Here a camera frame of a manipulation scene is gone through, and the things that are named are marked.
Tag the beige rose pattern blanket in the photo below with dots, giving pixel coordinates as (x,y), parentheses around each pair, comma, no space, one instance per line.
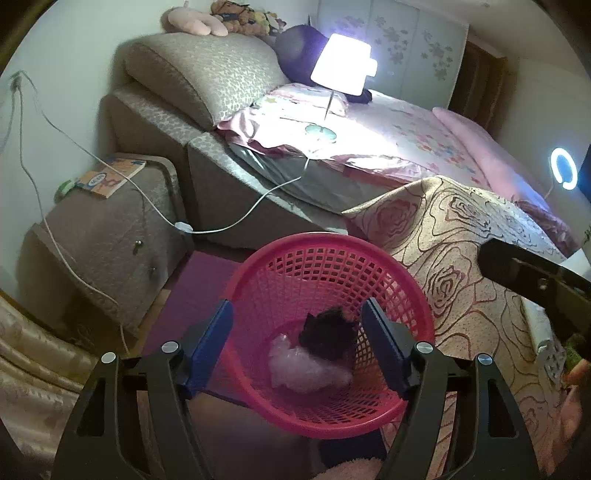
(461,258)

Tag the pink pillow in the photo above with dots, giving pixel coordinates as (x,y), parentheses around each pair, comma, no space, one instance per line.
(277,115)
(498,152)

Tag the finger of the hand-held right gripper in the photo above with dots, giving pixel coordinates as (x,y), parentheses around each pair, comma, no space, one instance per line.
(503,263)

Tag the floral wardrobe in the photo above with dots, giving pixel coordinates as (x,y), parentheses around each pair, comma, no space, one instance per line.
(406,41)

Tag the upholstered nightstand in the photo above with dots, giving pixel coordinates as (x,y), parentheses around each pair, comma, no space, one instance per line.
(106,235)

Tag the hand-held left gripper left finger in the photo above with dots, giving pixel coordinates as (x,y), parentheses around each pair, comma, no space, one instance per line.
(216,341)

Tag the brown wooden door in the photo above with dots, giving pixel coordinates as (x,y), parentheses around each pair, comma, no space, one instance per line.
(480,78)

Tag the pink fuzzy slipper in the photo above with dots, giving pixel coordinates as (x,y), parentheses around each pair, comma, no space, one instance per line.
(346,470)

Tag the black monitor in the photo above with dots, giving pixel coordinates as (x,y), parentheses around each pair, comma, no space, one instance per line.
(585,175)

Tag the pink plastic mesh basket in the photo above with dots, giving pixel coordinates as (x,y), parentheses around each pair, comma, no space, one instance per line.
(277,267)

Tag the grey patterned white packet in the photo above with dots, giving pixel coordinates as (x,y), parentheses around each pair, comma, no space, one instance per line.
(553,362)

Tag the wall socket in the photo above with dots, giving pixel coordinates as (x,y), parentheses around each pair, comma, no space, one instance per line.
(16,82)

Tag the grey sheet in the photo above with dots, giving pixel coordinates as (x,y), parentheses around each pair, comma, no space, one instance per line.
(295,184)

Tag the beige patterned curtain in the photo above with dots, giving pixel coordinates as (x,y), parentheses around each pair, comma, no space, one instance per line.
(32,369)

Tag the green wrapper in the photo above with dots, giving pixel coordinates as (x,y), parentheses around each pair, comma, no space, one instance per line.
(573,353)

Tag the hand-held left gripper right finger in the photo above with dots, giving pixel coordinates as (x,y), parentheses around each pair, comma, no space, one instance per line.
(381,339)

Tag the patterned headboard cushion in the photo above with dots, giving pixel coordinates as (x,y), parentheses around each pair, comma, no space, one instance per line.
(203,74)

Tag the orange cover book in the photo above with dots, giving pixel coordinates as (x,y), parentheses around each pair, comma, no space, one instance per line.
(106,180)

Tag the small green object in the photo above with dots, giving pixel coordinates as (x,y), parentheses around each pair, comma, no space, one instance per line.
(64,190)

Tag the white shade table lamp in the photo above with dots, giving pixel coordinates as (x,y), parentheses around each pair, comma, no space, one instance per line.
(339,60)

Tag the orange and brown plush toys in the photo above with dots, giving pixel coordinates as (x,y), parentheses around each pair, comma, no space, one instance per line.
(244,16)

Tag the pink floral bedsheet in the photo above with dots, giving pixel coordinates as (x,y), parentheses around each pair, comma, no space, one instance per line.
(415,134)

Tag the dark purple pillow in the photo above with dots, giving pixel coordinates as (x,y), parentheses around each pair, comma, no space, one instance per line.
(298,55)

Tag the black cloth item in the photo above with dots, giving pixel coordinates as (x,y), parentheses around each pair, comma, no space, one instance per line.
(323,337)

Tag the white fluffy cloth item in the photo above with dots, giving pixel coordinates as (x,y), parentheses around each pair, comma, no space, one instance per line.
(295,364)

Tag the purple floor mat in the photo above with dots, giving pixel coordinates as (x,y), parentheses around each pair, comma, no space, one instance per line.
(194,286)

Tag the pink plush toy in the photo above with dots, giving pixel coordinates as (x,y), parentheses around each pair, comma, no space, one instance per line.
(194,18)

